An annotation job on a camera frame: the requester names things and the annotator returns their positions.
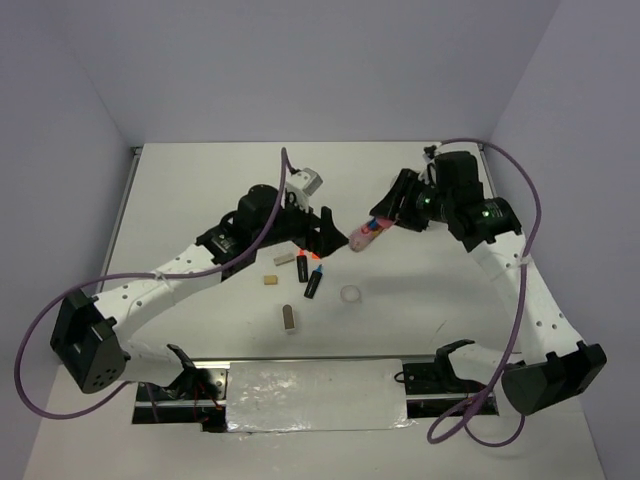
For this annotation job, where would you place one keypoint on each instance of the clear tape roll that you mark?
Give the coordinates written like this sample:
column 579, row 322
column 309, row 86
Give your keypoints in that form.
column 350, row 294

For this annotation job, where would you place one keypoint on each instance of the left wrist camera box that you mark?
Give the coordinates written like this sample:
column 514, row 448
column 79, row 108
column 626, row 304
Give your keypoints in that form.
column 300, row 187

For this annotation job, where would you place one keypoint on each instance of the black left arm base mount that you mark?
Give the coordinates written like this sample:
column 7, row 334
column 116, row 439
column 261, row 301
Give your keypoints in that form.
column 197, row 396

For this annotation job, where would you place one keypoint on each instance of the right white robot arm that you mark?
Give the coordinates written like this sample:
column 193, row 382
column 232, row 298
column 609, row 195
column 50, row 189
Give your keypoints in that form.
column 553, row 362

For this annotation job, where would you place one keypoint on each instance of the black blue highlighter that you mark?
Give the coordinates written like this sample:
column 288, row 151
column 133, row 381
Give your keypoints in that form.
column 313, row 282

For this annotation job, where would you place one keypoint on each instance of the pink capped marker tube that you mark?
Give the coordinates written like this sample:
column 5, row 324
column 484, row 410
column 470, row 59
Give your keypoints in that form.
column 361, row 237

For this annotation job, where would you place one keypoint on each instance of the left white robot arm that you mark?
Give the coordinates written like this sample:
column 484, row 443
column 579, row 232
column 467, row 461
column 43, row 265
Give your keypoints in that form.
column 93, row 336

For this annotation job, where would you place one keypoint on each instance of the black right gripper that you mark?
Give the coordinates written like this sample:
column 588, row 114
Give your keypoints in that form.
column 405, row 184

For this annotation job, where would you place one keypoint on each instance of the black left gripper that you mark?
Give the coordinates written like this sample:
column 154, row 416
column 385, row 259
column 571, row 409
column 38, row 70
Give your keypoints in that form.
column 321, row 241

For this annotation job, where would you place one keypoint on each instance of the grey rectangular eraser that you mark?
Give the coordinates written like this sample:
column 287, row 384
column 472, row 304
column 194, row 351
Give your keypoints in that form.
column 284, row 259

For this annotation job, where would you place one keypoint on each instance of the black orange highlighter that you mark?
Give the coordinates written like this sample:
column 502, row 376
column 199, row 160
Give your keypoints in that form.
column 302, row 266

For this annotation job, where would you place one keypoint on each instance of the silver foil sheet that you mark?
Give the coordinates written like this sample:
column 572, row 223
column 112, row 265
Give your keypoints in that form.
column 266, row 397

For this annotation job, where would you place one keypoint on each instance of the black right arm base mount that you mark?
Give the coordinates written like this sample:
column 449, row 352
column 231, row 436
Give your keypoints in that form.
column 432, row 387

